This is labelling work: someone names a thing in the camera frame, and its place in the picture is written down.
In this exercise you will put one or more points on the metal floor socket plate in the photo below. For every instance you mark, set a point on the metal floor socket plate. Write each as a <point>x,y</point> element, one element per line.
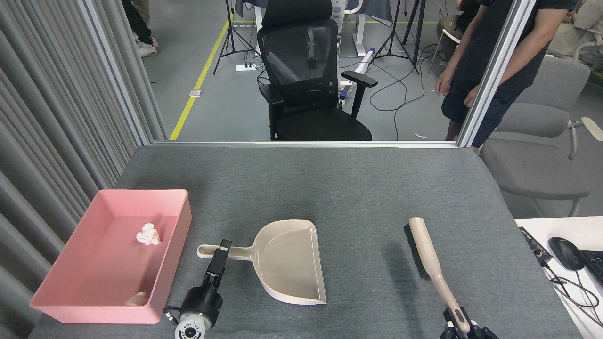
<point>195,92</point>

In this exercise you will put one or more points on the white purple tube device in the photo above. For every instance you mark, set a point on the white purple tube device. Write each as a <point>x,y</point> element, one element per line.
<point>365,61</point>

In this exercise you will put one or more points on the person's left hand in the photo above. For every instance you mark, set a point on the person's left hand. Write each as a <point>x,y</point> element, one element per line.
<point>472,96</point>

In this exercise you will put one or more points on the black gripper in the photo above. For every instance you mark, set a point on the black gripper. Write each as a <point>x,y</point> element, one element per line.
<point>202,303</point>

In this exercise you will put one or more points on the silver aluminium frame post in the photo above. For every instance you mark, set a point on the silver aluminium frame post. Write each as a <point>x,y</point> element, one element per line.
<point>115,70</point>
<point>497,75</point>

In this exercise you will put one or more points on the white shell chair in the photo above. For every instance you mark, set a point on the white shell chair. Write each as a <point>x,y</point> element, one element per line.
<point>450,36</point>

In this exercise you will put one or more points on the beige hand brush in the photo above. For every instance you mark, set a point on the beige hand brush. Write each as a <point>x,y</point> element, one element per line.
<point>426,249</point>

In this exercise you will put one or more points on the white desk frame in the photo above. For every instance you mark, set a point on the white desk frame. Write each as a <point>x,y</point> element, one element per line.
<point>360,28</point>

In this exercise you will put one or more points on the seated person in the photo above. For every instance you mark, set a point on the seated person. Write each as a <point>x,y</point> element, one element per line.
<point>579,28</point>

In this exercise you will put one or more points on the pink plastic bin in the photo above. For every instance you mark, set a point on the pink plastic bin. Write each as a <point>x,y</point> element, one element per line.
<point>103,263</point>

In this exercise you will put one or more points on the white power strip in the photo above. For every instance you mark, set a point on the white power strip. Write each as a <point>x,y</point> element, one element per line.
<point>246,67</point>

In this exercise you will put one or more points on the beige plastic dustpan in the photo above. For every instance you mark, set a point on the beige plastic dustpan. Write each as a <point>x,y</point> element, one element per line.
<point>287,263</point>

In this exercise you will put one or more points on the person's right forearm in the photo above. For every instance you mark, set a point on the person's right forearm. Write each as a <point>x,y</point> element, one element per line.
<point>454,61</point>

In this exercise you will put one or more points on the silver aluminium frame rail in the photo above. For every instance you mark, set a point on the silver aluminium frame rail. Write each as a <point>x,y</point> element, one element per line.
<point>306,143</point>

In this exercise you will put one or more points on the person's right hand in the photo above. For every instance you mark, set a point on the person's right hand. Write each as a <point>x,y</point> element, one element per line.
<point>445,84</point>

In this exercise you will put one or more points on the black mesh office chair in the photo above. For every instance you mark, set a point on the black mesh office chair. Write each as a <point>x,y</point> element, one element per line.
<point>325,125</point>

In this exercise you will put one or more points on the white side table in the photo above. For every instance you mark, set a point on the white side table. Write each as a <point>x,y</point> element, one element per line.
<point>541,225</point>

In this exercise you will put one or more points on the black keyboard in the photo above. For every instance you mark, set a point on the black keyboard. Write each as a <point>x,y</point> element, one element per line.
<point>594,266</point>

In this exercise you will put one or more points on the black computer mouse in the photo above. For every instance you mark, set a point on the black computer mouse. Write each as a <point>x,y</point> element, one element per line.
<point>565,253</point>

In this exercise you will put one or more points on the black tripod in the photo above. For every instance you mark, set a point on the black tripod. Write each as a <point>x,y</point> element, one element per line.
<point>417,37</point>
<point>230,23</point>

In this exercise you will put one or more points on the grey office chair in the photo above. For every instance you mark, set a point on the grey office chair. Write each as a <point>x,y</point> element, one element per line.
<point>532,165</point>

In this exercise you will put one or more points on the walking person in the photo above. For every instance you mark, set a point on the walking person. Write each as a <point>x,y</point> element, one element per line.
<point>139,23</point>

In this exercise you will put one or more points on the standing person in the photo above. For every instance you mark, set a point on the standing person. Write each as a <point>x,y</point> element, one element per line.
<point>476,47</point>

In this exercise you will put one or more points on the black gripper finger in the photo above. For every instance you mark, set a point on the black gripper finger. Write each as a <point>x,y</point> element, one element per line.
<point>450,333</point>
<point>480,333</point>

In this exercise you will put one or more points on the slim black device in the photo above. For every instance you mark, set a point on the slim black device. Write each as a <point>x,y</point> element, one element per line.
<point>534,244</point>

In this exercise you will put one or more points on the person's left forearm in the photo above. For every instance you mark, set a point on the person's left forearm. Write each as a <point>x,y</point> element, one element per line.
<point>516,80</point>

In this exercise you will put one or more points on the grey pleated curtain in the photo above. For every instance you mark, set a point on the grey pleated curtain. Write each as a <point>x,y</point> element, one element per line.
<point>37,117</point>

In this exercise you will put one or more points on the white tissue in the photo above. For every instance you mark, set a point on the white tissue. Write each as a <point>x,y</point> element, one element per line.
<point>148,235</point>
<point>136,299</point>

